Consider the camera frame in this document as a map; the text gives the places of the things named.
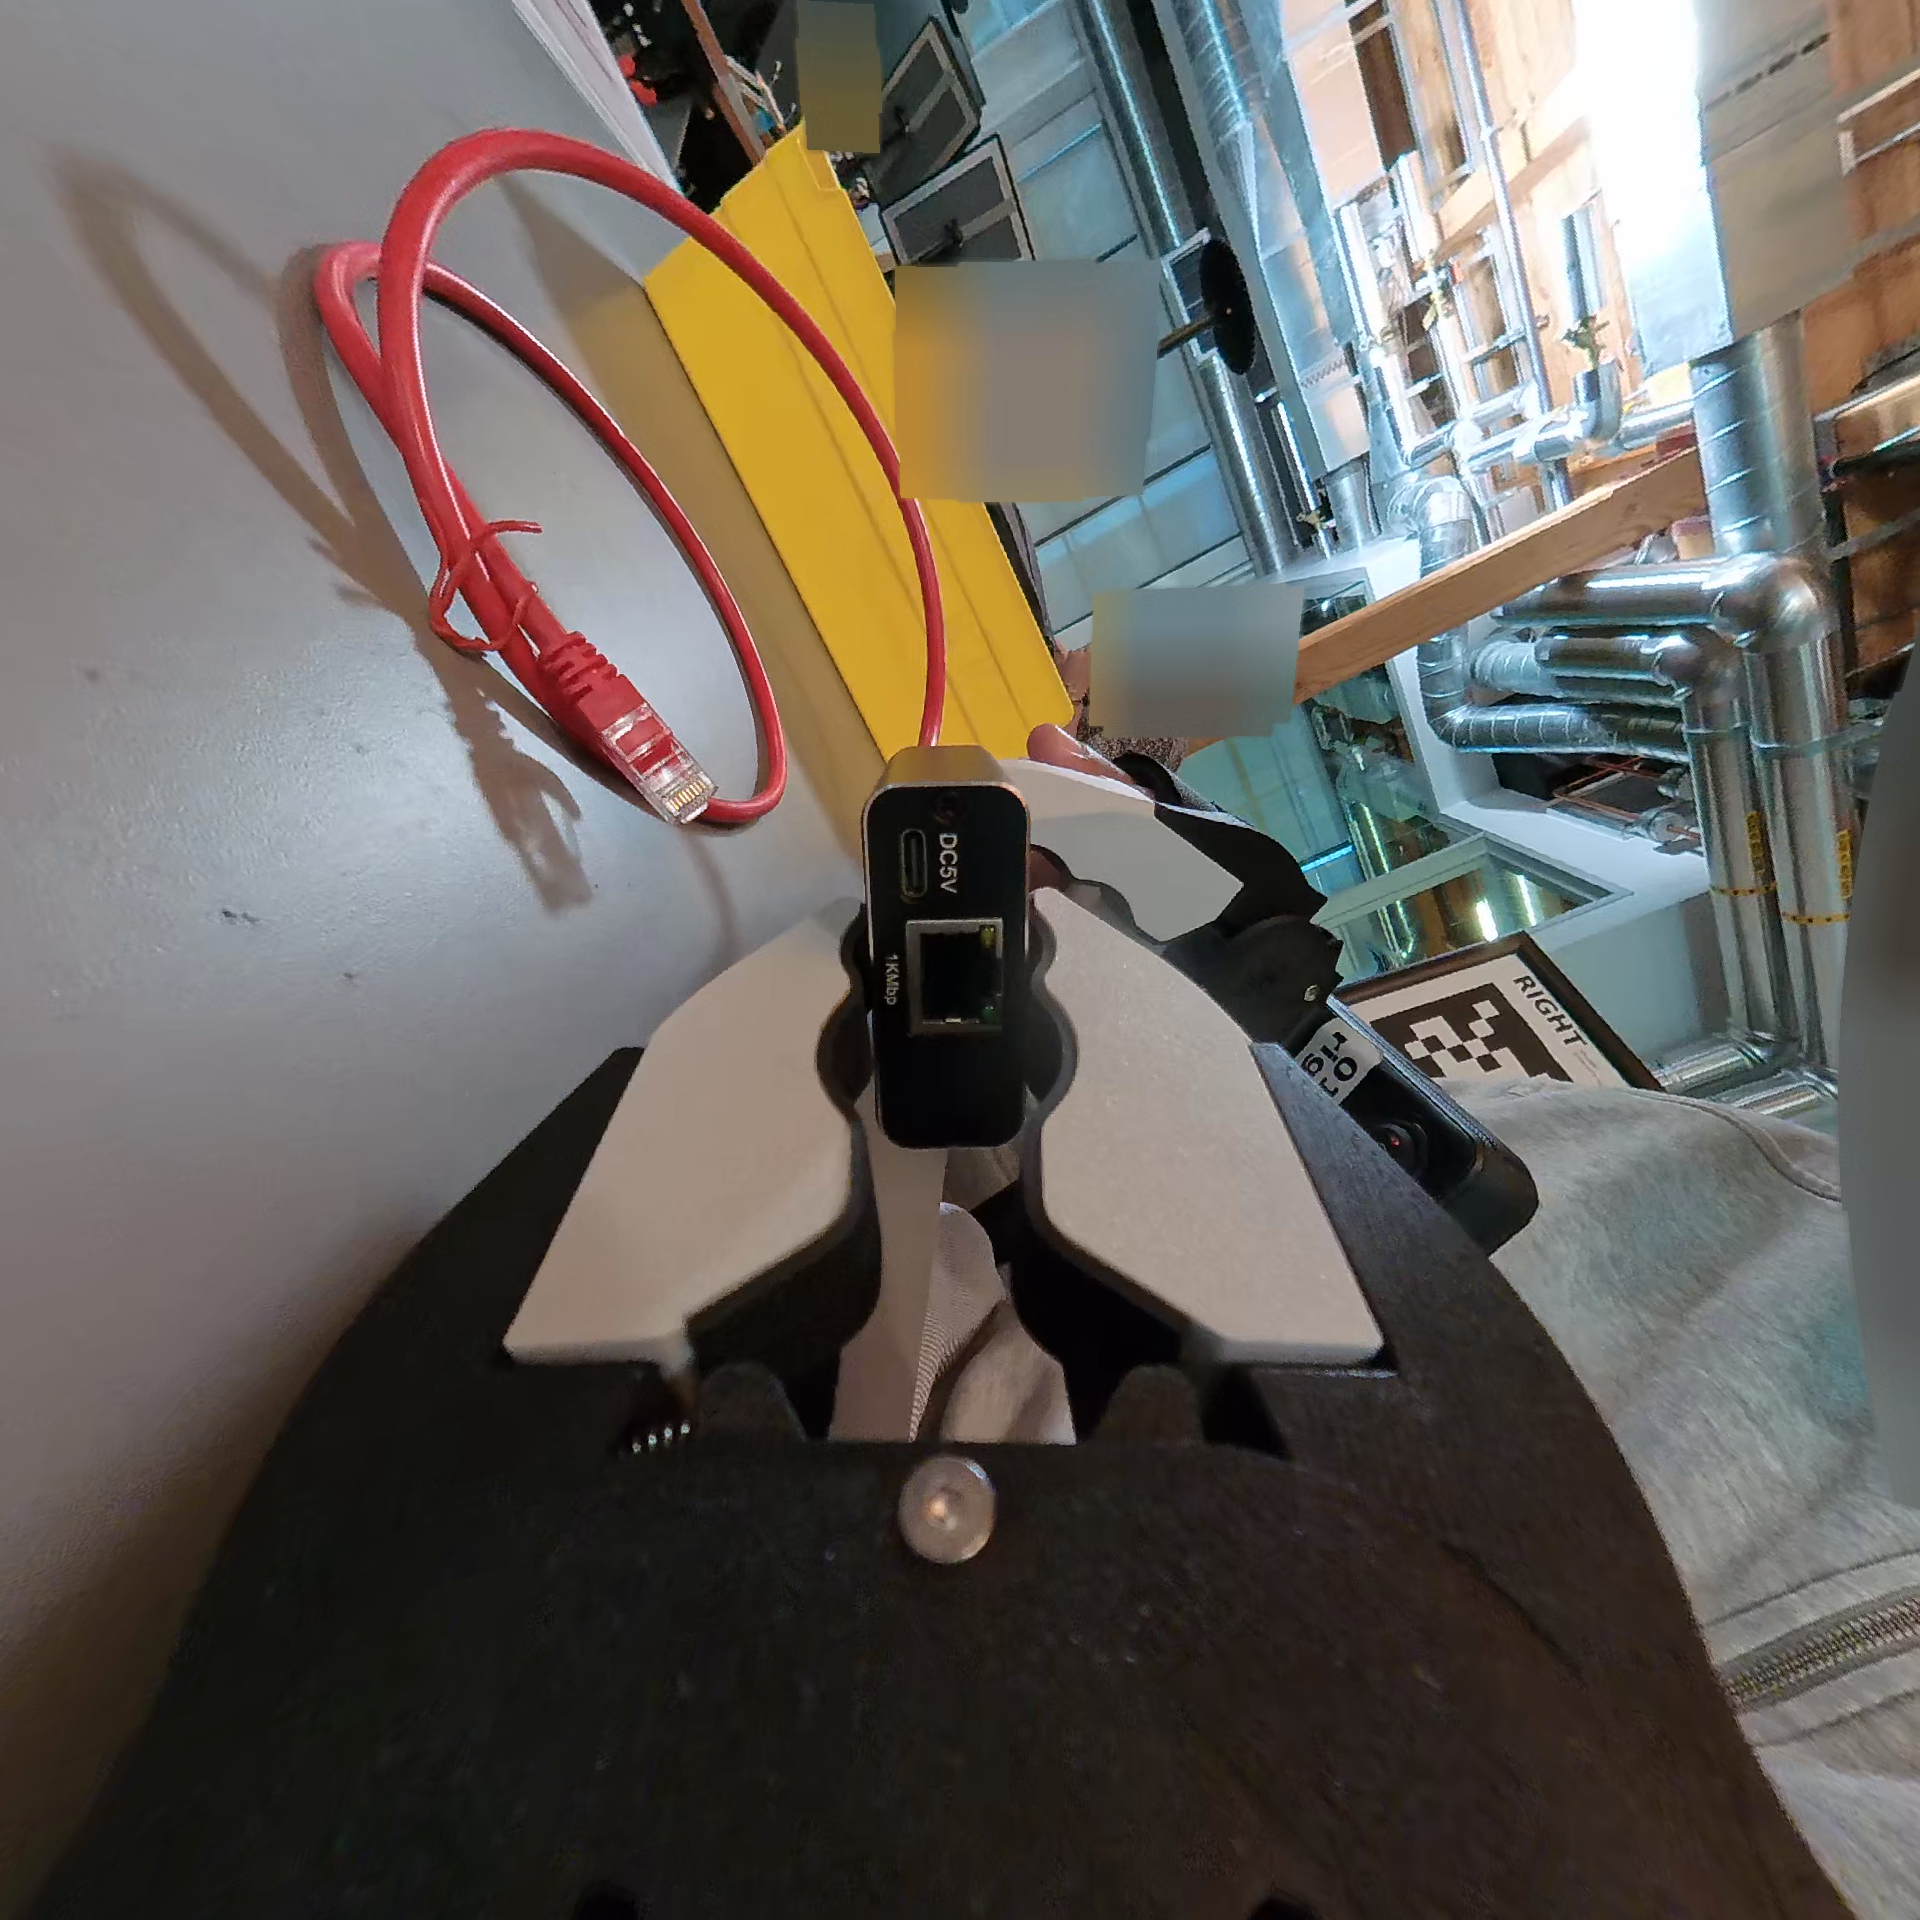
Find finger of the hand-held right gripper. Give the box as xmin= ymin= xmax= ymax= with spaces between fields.
xmin=992 ymin=754 xmax=1251 ymax=946

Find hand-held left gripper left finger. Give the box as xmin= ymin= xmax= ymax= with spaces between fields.
xmin=506 ymin=914 xmax=876 ymax=1368

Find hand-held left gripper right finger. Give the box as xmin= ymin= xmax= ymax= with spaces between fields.
xmin=1024 ymin=886 xmax=1383 ymax=1369

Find black ethernet adapter box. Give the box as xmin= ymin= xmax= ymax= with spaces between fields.
xmin=861 ymin=746 xmax=1037 ymax=1149

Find red ethernet cable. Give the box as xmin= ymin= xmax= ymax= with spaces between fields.
xmin=315 ymin=129 xmax=946 ymax=830

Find yellow storage bin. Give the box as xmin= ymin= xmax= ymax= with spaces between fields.
xmin=644 ymin=133 xmax=1075 ymax=753

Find person's right forearm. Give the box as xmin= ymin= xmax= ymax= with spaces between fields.
xmin=1456 ymin=1080 xmax=1877 ymax=1667

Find person's right hand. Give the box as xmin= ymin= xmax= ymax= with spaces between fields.
xmin=1024 ymin=720 xmax=1143 ymax=788

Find framed marker sign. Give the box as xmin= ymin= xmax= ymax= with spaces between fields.
xmin=1336 ymin=930 xmax=1667 ymax=1097

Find wooden beam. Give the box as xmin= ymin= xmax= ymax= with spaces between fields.
xmin=1290 ymin=449 xmax=1712 ymax=706

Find black round fan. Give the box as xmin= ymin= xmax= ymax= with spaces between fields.
xmin=1192 ymin=238 xmax=1265 ymax=374

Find silver ventilation pipes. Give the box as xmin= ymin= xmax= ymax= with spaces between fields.
xmin=1411 ymin=322 xmax=1871 ymax=1088

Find person's grey zip sweatshirt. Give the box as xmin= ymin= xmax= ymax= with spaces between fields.
xmin=1635 ymin=1500 xmax=1920 ymax=1920

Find spiral silver duct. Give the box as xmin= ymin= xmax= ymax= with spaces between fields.
xmin=1080 ymin=0 xmax=1311 ymax=578

